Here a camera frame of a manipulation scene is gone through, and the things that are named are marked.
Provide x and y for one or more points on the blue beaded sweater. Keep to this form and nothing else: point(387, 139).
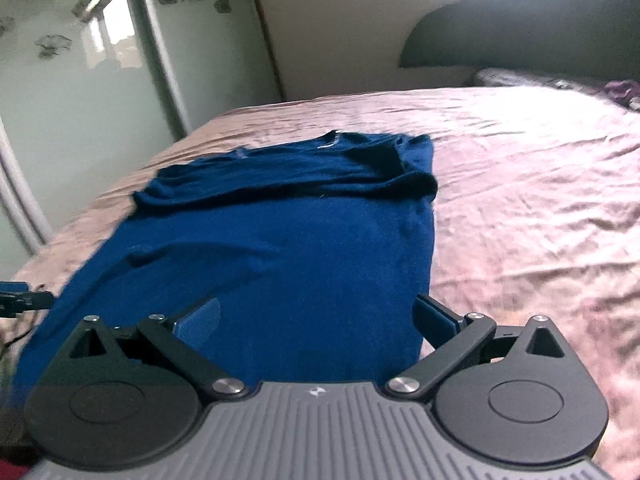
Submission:
point(280, 240)

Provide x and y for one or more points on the purple cloth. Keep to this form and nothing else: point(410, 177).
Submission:
point(622, 92)

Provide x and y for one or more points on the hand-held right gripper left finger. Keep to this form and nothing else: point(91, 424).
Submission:
point(197, 325)

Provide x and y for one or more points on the black flower decals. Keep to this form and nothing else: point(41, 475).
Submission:
point(52, 45)

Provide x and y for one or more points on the bed with pink sheet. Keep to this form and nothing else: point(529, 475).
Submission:
point(525, 185)

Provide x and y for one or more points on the patterned pillow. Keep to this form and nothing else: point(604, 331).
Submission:
point(540, 80)

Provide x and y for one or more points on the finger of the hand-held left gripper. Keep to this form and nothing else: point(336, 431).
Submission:
point(25, 302)

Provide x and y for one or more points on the glossy wardrobe sliding door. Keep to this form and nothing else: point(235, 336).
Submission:
point(90, 135)

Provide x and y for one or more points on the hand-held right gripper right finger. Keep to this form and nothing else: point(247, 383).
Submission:
point(435, 320)

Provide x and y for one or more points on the dark scalloped headboard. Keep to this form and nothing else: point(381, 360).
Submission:
point(525, 20)

